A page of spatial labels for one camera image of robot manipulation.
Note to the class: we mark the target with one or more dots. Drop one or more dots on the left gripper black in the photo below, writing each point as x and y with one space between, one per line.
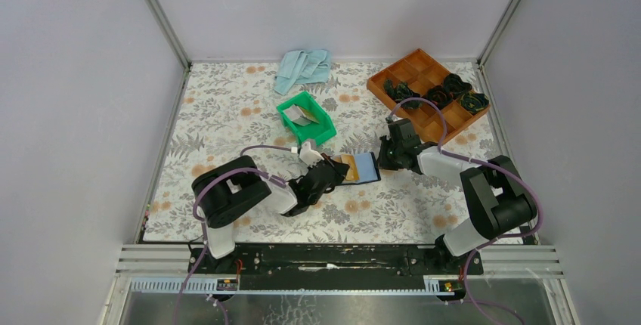
339 171

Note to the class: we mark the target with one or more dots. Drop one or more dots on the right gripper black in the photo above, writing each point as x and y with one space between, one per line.
382 162

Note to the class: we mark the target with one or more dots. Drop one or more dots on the gold credit card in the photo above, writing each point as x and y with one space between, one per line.
352 173

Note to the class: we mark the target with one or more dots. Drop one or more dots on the black card holder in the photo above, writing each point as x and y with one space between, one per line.
366 163

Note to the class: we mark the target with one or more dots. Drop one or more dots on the green plastic bin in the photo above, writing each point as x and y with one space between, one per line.
321 132

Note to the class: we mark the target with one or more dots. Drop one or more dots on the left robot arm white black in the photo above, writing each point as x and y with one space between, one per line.
228 192

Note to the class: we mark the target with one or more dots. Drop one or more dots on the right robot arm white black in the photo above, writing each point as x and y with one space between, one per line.
496 200

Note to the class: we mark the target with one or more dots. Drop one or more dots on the stack of cards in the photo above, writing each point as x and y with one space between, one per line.
300 116

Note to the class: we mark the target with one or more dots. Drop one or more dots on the orange compartment tray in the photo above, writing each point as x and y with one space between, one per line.
441 103

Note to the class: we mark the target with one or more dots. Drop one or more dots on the light blue cloth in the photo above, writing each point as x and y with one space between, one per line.
301 68

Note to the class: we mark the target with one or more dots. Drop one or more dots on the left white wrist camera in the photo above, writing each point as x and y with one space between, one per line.
307 152

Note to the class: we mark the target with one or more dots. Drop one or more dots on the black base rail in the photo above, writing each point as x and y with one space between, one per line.
338 267

